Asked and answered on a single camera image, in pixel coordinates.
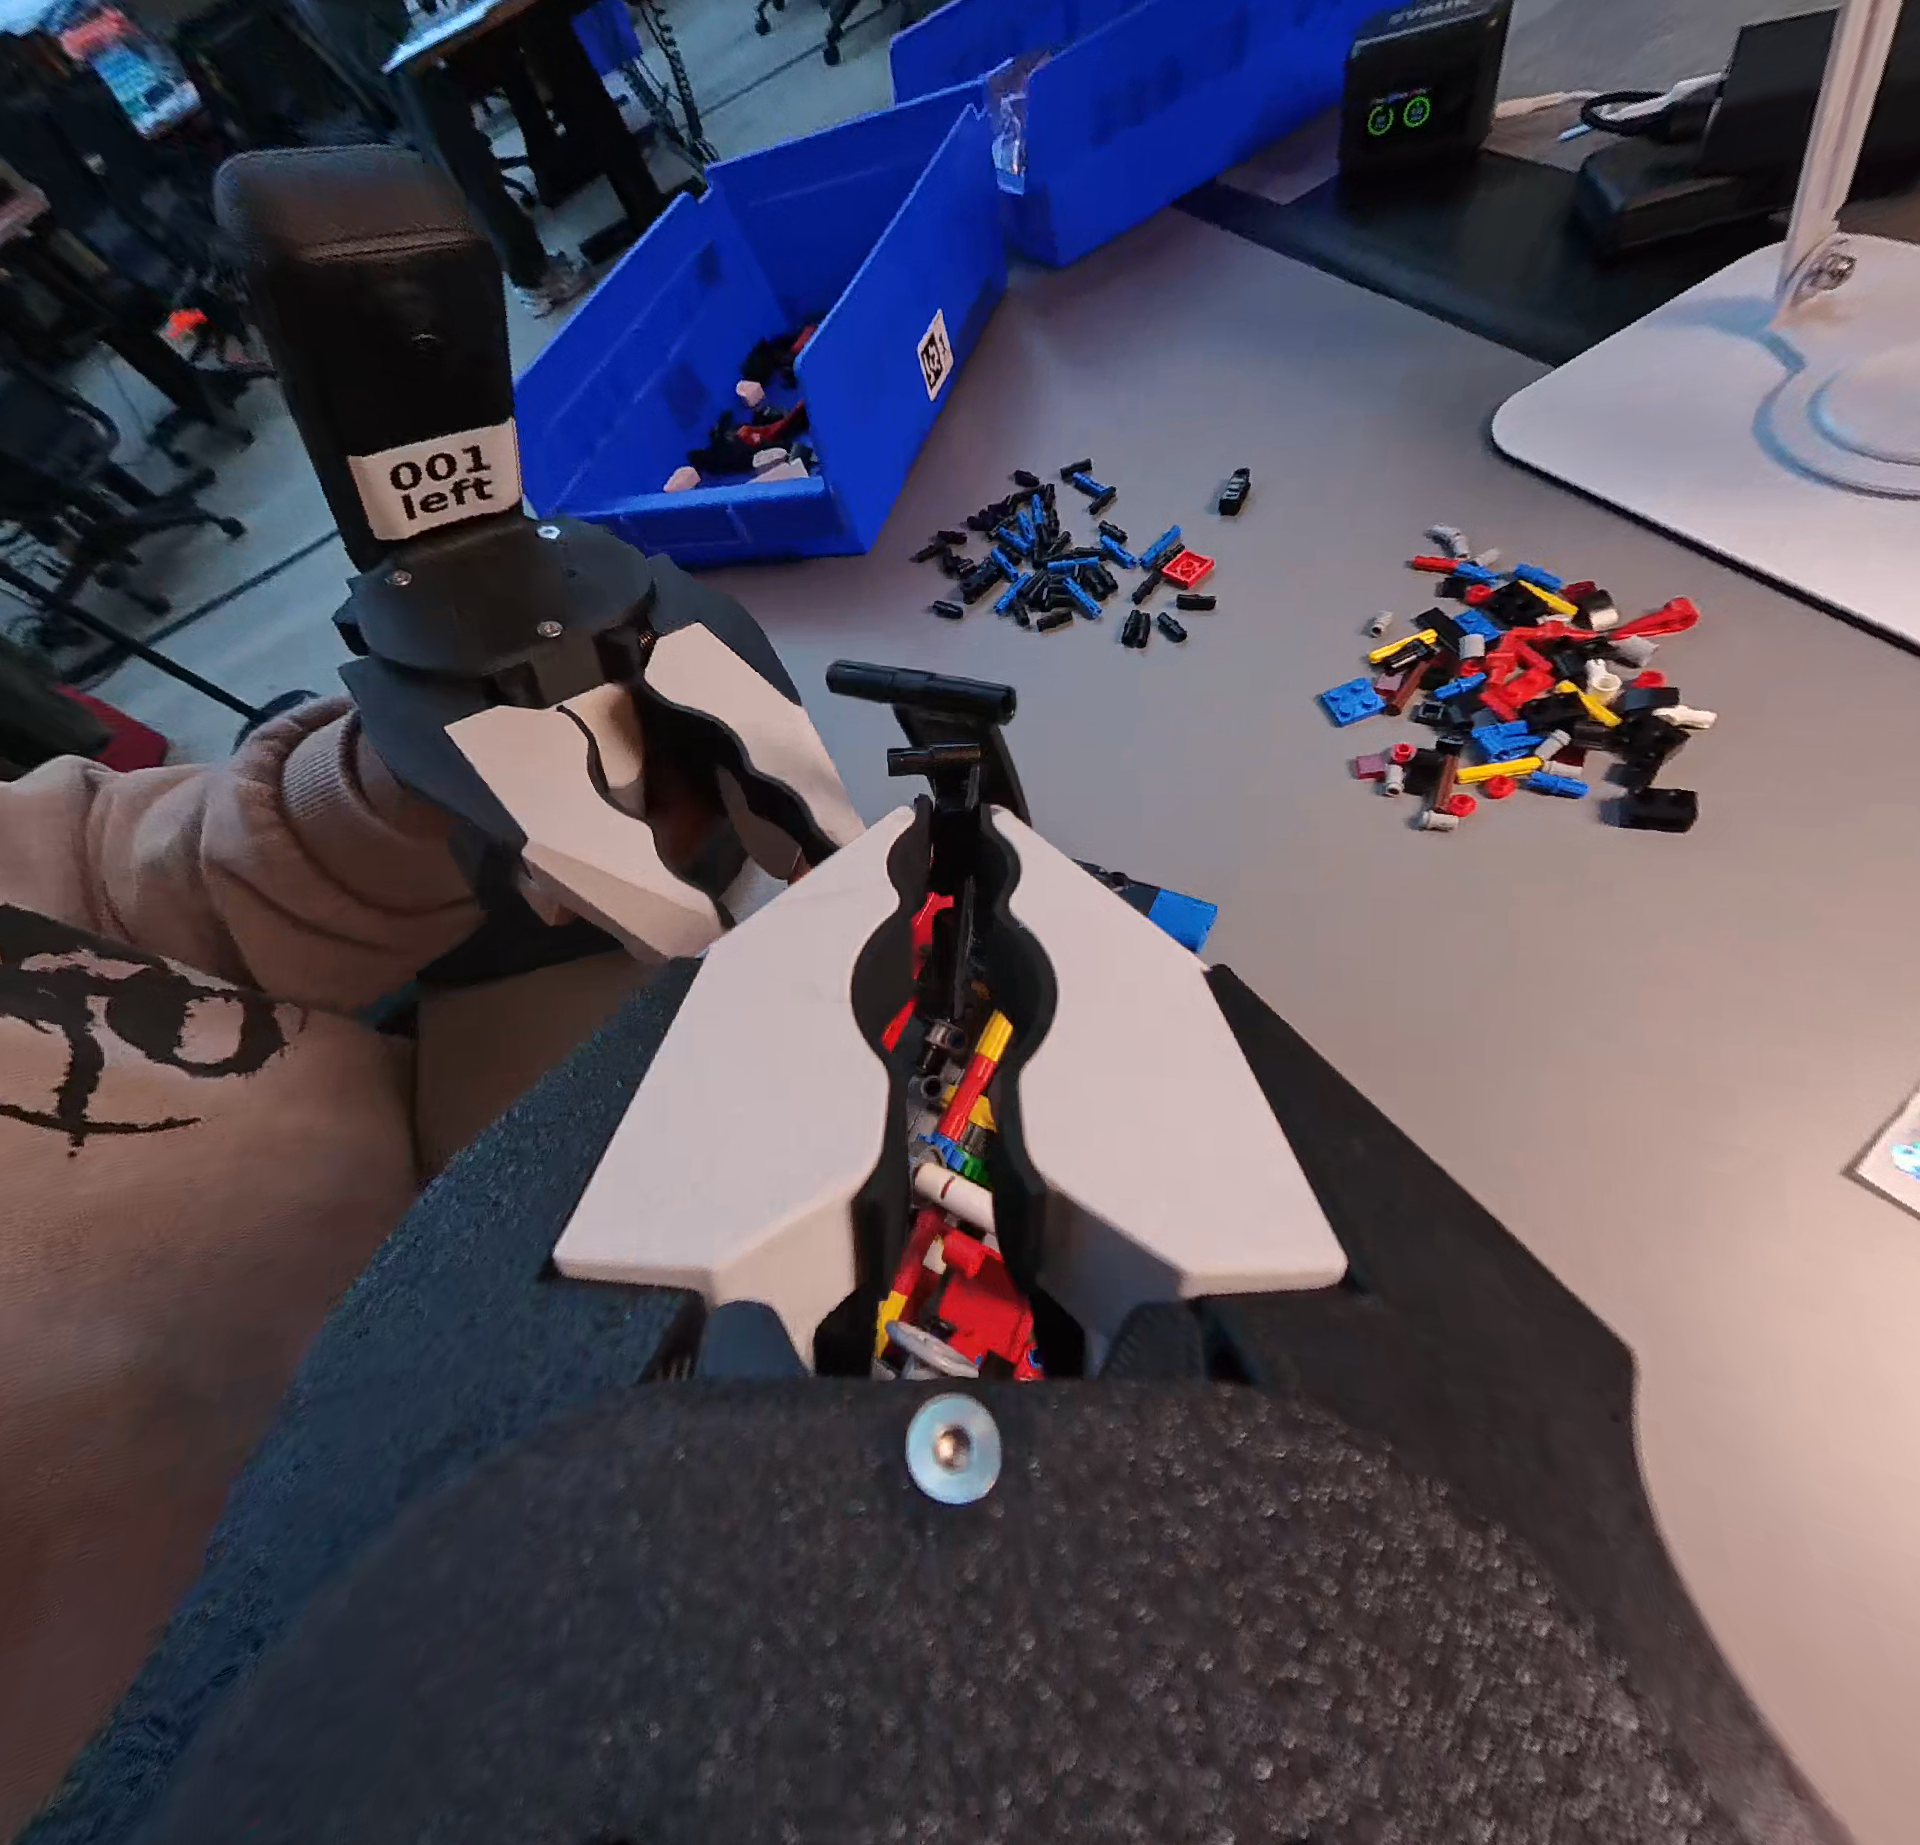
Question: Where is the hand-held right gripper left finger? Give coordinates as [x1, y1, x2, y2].
[552, 807, 923, 1349]

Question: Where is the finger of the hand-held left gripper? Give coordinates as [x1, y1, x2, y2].
[644, 624, 872, 887]
[444, 679, 740, 964]

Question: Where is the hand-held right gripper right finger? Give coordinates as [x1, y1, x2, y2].
[984, 809, 1351, 1374]

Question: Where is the lego car chassis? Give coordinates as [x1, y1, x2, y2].
[870, 861, 1219, 1382]

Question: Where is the person's left forearm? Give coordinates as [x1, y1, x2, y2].
[0, 696, 504, 1014]

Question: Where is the pile of colourful lego pieces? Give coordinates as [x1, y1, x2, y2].
[1321, 526, 1719, 833]

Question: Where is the person's left hand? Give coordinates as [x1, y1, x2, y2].
[657, 800, 784, 928]

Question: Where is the pile of black blue pins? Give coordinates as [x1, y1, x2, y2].
[914, 457, 1253, 650]

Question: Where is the blue bin with square label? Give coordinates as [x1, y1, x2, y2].
[515, 81, 1009, 569]

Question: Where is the small clear plastic bag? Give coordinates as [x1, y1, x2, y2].
[987, 51, 1054, 200]

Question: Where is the holographic sticker sheet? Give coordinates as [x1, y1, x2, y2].
[1847, 1087, 1920, 1217]

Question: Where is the long blue storage bin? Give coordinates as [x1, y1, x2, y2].
[890, 0, 1433, 271]

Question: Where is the black desk mat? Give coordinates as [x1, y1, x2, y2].
[1176, 134, 1920, 368]

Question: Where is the black power bank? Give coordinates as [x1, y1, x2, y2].
[1339, 0, 1517, 189]

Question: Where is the black power adapter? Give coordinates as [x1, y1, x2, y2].
[1576, 6, 1920, 258]

